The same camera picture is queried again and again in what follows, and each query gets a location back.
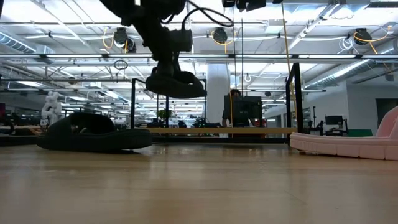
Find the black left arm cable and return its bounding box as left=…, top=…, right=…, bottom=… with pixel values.
left=182, top=0, right=234, bottom=31

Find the white robot figure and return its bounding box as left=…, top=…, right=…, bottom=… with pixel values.
left=40, top=91, right=63, bottom=128

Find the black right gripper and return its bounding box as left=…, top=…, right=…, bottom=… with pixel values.
left=222, top=0, right=267, bottom=12

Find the black ceiling cable reel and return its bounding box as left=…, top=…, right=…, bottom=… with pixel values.
left=212, top=27, right=229, bottom=44
left=353, top=27, right=373, bottom=46
left=112, top=27, right=137, bottom=54

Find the yellow hanging cable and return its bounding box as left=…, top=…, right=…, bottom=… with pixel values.
left=280, top=0, right=295, bottom=103

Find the green background plant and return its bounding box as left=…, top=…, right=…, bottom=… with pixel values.
left=156, top=108, right=172, bottom=121

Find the long ceiling light bar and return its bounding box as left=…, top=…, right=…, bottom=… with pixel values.
left=0, top=52, right=398, bottom=60

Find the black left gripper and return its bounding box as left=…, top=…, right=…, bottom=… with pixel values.
left=141, top=26, right=181, bottom=80

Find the person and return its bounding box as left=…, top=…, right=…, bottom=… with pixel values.
left=221, top=88, right=249, bottom=128

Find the black frame wooden shelf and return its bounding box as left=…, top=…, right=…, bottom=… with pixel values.
left=129, top=62, right=305, bottom=146

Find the black monitor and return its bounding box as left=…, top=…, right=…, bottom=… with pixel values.
left=223, top=95, right=263, bottom=128

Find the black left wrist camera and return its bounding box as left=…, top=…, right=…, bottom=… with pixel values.
left=169, top=29, right=194, bottom=53

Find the white pillar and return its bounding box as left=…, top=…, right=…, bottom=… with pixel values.
left=206, top=63, right=231, bottom=138

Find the green box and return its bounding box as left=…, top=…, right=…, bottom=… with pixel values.
left=347, top=128, right=373, bottom=138

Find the pink slide sandal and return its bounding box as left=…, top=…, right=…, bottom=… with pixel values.
left=289, top=105, right=398, bottom=162

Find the small monitor on stand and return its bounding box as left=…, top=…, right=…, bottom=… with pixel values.
left=310, top=105, right=349, bottom=137

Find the black slide sandal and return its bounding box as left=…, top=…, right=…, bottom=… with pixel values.
left=35, top=111, right=153, bottom=154
left=145, top=67, right=208, bottom=100

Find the black aluminium table frame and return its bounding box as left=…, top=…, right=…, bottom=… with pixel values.
left=0, top=134, right=292, bottom=147

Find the silver ventilation duct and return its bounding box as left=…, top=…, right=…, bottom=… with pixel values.
left=304, top=40, right=398, bottom=91

